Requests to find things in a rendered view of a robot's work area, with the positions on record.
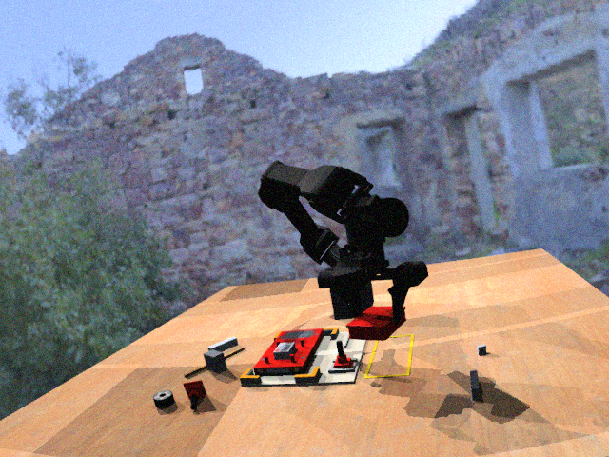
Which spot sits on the black toy tyre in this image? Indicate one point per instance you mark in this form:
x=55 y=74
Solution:
x=163 y=399

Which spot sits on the yellow rectangular outline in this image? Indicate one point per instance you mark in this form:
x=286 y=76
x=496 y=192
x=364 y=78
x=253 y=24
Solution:
x=408 y=364

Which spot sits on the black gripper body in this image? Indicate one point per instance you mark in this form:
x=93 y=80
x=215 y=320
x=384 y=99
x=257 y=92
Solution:
x=407 y=274

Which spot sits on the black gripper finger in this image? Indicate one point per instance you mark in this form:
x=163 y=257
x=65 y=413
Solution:
x=352 y=298
x=398 y=295

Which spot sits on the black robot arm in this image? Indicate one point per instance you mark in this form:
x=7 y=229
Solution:
x=328 y=189

